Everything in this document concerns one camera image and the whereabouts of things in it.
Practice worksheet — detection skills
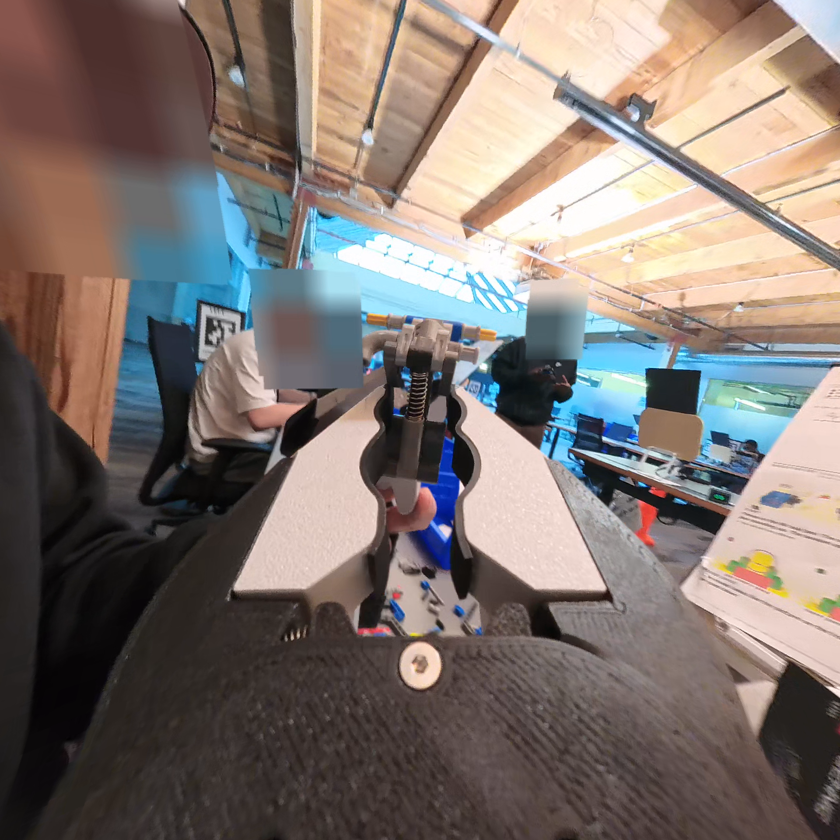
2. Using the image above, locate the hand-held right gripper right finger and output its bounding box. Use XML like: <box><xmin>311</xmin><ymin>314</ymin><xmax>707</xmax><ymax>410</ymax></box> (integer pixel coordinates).
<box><xmin>449</xmin><ymin>387</ymin><xmax>613</xmax><ymax>634</ymax></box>

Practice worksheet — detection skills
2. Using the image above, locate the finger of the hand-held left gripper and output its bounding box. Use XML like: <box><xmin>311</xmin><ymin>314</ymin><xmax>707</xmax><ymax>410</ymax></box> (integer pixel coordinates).
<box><xmin>266</xmin><ymin>367</ymin><xmax>389</xmax><ymax>475</ymax></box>

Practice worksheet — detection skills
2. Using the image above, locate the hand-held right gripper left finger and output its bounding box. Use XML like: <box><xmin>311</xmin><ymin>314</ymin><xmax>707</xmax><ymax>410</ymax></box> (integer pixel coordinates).
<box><xmin>231</xmin><ymin>384</ymin><xmax>395</xmax><ymax>631</ymax></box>

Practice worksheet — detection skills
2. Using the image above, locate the blue grey lego assembly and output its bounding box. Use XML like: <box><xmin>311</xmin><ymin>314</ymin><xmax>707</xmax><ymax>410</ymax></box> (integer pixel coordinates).
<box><xmin>364</xmin><ymin>314</ymin><xmax>500</xmax><ymax>516</ymax></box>

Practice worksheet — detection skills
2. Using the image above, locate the pile of loose lego pieces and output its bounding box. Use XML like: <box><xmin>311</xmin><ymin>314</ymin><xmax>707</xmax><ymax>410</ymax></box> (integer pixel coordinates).
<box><xmin>357</xmin><ymin>558</ymin><xmax>485</xmax><ymax>639</ymax></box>

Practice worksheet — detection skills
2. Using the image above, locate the black lego box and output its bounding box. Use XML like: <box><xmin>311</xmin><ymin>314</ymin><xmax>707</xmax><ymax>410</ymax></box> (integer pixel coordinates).
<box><xmin>760</xmin><ymin>661</ymin><xmax>840</xmax><ymax>840</ymax></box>

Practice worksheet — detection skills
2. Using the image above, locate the empty blue plastic bin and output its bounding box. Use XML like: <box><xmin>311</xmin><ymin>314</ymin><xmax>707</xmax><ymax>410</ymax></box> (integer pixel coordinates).
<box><xmin>406</xmin><ymin>436</ymin><xmax>462</xmax><ymax>573</ymax></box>

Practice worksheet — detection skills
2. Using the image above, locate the long wooden work table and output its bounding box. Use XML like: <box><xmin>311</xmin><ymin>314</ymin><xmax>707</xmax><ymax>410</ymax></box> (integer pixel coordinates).
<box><xmin>567</xmin><ymin>446</ymin><xmax>750</xmax><ymax>534</ymax></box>

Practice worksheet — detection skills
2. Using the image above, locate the black white marker poster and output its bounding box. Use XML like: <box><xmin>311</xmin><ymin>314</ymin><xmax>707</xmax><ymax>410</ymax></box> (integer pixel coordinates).
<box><xmin>195</xmin><ymin>299</ymin><xmax>248</xmax><ymax>362</ymax></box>

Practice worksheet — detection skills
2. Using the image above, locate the black office chair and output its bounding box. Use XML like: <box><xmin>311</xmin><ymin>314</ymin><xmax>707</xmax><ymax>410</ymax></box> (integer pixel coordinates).
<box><xmin>136</xmin><ymin>316</ymin><xmax>277</xmax><ymax>521</ymax></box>

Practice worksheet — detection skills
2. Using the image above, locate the beige board stand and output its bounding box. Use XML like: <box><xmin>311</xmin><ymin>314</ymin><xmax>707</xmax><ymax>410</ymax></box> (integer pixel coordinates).
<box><xmin>637</xmin><ymin>407</ymin><xmax>706</xmax><ymax>475</ymax></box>

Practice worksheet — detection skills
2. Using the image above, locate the black monitor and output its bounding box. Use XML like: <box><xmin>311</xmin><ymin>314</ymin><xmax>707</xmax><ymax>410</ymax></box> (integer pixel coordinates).
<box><xmin>644</xmin><ymin>368</ymin><xmax>702</xmax><ymax>416</ymax></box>

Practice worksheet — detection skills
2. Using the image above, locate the white brick instruction sheet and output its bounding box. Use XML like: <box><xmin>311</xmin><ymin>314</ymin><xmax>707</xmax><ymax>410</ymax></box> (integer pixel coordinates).
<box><xmin>681</xmin><ymin>366</ymin><xmax>840</xmax><ymax>691</ymax></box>

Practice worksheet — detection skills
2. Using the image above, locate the wooden post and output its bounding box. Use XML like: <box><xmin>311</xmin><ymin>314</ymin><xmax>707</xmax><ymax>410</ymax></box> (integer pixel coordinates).
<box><xmin>0</xmin><ymin>272</ymin><xmax>131</xmax><ymax>463</ymax></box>

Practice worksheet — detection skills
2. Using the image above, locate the metal ceiling rail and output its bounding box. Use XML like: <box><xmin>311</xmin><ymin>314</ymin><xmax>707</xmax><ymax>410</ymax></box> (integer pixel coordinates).
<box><xmin>420</xmin><ymin>0</ymin><xmax>840</xmax><ymax>271</ymax></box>

